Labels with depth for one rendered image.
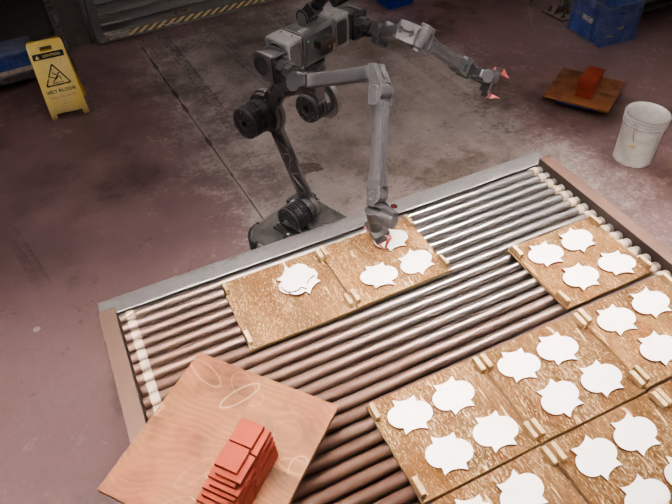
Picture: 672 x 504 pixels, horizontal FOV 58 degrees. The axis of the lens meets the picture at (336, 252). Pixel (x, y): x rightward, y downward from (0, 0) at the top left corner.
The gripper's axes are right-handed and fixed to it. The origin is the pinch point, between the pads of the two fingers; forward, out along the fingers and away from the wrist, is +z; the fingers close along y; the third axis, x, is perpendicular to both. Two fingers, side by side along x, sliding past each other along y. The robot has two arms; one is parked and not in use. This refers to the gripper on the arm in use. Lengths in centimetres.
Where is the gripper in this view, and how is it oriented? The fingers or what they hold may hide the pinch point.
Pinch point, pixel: (380, 241)
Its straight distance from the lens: 245.0
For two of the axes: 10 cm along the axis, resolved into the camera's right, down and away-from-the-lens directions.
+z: 2.2, 6.2, 7.5
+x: -8.7, 4.7, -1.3
